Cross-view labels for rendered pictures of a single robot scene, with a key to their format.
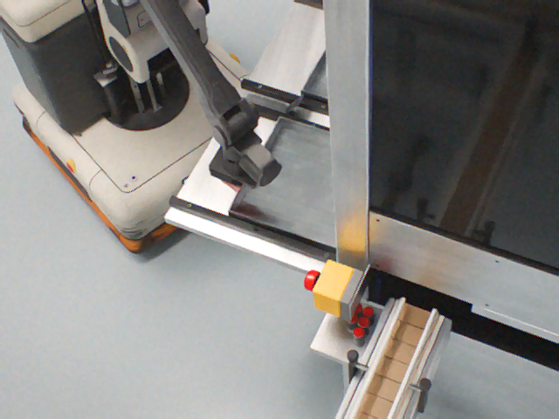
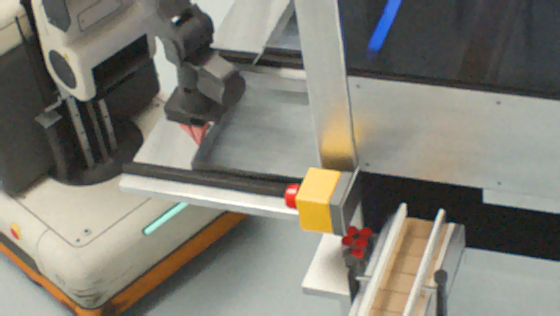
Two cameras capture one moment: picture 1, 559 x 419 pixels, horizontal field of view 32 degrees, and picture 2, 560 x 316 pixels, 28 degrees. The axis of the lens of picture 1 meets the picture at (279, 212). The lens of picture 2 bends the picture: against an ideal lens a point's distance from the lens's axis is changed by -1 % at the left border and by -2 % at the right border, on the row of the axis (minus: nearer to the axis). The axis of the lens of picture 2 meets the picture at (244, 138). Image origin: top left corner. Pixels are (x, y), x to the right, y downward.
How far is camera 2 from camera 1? 0.57 m
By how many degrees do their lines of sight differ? 17
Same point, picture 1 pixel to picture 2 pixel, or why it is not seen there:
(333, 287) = (318, 191)
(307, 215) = (283, 160)
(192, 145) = not seen: hidden behind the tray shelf
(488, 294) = (498, 163)
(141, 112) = (91, 166)
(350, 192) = (322, 50)
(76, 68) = (15, 110)
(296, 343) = not seen: outside the picture
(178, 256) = not seen: outside the picture
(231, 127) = (184, 34)
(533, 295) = (546, 144)
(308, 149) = (278, 101)
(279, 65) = (237, 33)
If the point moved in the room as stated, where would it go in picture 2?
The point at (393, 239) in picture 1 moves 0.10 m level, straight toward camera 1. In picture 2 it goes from (379, 112) to (384, 157)
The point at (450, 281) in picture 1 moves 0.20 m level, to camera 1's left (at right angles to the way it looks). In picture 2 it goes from (452, 158) to (322, 191)
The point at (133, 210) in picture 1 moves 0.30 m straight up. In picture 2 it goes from (87, 266) to (55, 176)
